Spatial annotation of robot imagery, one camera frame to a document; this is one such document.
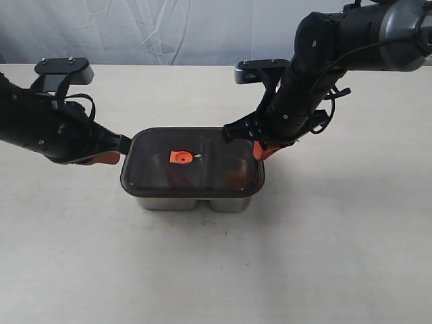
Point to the stainless steel lunch box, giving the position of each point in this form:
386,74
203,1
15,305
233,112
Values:
218,205

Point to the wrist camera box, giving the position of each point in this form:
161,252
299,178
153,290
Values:
264,71
57,74

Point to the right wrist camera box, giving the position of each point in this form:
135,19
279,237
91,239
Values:
264,71

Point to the blue-grey backdrop cloth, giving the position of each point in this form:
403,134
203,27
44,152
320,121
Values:
153,32

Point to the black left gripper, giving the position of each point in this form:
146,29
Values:
63,130

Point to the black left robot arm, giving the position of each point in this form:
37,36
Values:
59,128

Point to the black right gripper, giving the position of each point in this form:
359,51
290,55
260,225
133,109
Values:
290,111

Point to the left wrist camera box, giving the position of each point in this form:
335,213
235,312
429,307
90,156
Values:
57,74

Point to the dark transparent box lid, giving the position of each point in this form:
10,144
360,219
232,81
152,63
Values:
202,155

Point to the yellow toy cheese wedge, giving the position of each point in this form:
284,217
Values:
236,178

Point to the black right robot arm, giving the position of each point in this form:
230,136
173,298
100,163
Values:
385,36

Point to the red toy sausage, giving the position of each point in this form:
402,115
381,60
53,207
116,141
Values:
176,178

